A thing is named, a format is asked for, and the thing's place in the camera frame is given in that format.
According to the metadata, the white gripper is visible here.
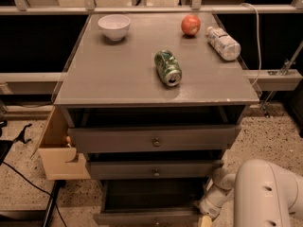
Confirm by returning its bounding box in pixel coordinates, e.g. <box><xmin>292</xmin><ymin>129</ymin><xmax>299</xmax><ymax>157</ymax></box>
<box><xmin>198</xmin><ymin>184</ymin><xmax>234</xmax><ymax>227</ymax></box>

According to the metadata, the grey bottom drawer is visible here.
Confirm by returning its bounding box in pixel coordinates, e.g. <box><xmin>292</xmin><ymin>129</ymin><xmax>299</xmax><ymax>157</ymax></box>
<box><xmin>94</xmin><ymin>178</ymin><xmax>205</xmax><ymax>227</ymax></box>

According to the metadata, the grey drawer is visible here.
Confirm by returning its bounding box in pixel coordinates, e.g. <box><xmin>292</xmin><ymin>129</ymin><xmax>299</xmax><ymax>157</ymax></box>
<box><xmin>68</xmin><ymin>125</ymin><xmax>241</xmax><ymax>153</ymax></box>
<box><xmin>94</xmin><ymin>178</ymin><xmax>205</xmax><ymax>227</ymax></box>
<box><xmin>86</xmin><ymin>160</ymin><xmax>223</xmax><ymax>180</ymax></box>

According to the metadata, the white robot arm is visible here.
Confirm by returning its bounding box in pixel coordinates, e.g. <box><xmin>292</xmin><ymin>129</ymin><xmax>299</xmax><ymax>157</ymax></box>
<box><xmin>198</xmin><ymin>159</ymin><xmax>303</xmax><ymax>227</ymax></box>

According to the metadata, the grey middle drawer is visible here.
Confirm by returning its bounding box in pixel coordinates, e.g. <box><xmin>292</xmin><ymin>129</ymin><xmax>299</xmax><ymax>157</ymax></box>
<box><xmin>86</xmin><ymin>160</ymin><xmax>223</xmax><ymax>180</ymax></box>

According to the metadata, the grey top drawer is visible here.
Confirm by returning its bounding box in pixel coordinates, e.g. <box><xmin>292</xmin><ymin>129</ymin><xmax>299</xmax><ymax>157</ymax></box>
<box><xmin>68</xmin><ymin>125</ymin><xmax>241</xmax><ymax>153</ymax></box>

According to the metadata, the grey drawer cabinet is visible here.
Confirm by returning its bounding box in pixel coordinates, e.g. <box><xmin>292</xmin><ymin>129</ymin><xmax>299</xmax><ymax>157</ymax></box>
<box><xmin>54</xmin><ymin>12</ymin><xmax>260</xmax><ymax>187</ymax></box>

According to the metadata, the wooden side box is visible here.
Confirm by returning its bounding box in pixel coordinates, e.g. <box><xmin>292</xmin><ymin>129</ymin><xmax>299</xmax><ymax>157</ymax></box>
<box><xmin>36</xmin><ymin>108</ymin><xmax>90</xmax><ymax>180</ymax></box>

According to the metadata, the green soda can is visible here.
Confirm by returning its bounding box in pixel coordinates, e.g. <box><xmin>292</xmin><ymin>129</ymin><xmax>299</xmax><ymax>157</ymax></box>
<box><xmin>154</xmin><ymin>50</ymin><xmax>182</xmax><ymax>87</ymax></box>

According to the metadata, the clear plastic water bottle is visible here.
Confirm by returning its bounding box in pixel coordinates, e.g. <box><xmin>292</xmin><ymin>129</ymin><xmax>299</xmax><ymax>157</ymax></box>
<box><xmin>207</xmin><ymin>26</ymin><xmax>241</xmax><ymax>61</ymax></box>

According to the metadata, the red apple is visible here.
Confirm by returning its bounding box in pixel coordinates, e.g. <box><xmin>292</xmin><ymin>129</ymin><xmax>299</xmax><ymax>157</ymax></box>
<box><xmin>181</xmin><ymin>14</ymin><xmax>201</xmax><ymax>36</ymax></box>

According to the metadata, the black floor stand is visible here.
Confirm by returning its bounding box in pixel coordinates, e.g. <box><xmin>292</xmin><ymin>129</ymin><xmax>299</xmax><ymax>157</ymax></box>
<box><xmin>0</xmin><ymin>180</ymin><xmax>66</xmax><ymax>227</ymax></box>

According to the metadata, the black clamp tool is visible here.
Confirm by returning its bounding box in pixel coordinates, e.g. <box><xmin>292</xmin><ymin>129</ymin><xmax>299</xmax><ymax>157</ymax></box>
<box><xmin>12</xmin><ymin>123</ymin><xmax>32</xmax><ymax>144</ymax></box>

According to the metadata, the white ceramic bowl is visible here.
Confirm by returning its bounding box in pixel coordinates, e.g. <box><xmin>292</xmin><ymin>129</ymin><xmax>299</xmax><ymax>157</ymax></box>
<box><xmin>98</xmin><ymin>14</ymin><xmax>131</xmax><ymax>41</ymax></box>

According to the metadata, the grey metal railing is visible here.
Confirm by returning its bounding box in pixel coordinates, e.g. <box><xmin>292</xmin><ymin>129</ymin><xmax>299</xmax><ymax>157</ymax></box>
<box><xmin>0</xmin><ymin>0</ymin><xmax>303</xmax><ymax>17</ymax></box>

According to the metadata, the black floor cable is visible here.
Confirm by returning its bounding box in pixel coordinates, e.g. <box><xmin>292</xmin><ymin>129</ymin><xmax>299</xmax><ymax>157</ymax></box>
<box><xmin>2</xmin><ymin>161</ymin><xmax>67</xmax><ymax>227</ymax></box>

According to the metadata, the white cable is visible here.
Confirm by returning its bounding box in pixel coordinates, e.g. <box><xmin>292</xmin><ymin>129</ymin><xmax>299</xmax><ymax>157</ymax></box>
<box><xmin>240</xmin><ymin>2</ymin><xmax>263</xmax><ymax>88</ymax></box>

